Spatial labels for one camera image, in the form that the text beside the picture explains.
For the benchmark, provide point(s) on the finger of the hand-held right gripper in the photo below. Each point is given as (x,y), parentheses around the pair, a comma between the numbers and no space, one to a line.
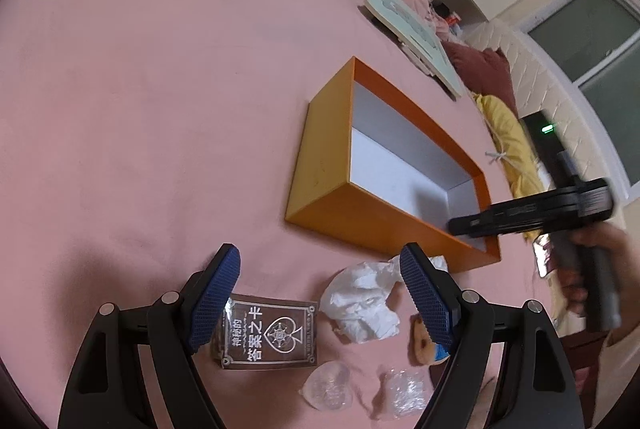
(550,204)
(490,225)

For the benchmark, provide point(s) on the person's right hand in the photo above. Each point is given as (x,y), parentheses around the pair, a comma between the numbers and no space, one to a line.
(570,281)

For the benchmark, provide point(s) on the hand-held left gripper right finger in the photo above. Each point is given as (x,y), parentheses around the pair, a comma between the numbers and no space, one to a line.
(430,304)

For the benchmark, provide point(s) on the maroon pillow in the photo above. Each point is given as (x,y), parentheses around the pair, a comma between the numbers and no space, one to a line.
(480,69)

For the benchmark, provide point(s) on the orange cardboard box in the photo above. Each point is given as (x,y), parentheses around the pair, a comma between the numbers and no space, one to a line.
(325,169)

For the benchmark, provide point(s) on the white tissue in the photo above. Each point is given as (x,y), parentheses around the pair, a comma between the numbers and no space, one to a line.
(360,304)

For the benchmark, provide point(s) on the clear plastic blister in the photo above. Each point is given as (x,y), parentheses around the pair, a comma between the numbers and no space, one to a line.
(327,386)

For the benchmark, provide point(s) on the light green cartoon lap board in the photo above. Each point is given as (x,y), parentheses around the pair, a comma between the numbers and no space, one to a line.
(420,39)

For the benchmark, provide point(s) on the yellow pillow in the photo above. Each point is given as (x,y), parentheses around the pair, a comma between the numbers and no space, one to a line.
(510,139)

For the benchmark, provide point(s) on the person's right forearm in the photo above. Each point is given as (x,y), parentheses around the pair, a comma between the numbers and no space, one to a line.
(617,369)

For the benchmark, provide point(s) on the smartphone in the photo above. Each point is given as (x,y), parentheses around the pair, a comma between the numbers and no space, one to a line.
(542,256)

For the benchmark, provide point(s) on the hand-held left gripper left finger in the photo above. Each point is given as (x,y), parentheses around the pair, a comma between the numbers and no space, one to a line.
(212,299)

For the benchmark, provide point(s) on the red cup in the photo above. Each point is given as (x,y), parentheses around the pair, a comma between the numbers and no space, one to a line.
(454,19)

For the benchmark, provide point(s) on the brown playing card pack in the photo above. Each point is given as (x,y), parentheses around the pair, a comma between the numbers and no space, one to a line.
(270,334)

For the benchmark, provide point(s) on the clear plastic wrap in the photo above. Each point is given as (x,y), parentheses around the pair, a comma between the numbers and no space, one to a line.
(405,391)

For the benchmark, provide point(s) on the frosted window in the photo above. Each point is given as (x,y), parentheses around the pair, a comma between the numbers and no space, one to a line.
(585,29)

